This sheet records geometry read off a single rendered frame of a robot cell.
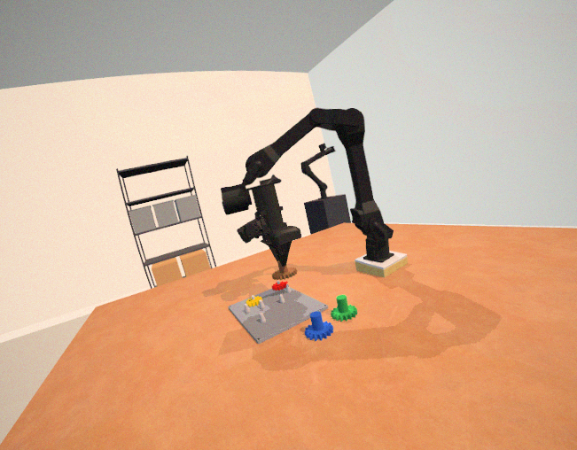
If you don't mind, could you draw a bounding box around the brown gear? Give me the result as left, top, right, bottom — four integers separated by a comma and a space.
272, 261, 298, 280

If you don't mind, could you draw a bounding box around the green gear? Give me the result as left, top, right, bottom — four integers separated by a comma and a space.
331, 295, 357, 322

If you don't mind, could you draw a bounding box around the yellow gear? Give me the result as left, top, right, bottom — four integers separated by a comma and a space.
246, 296, 262, 306

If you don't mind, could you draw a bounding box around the blue gear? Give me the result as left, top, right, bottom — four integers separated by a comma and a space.
305, 312, 333, 341

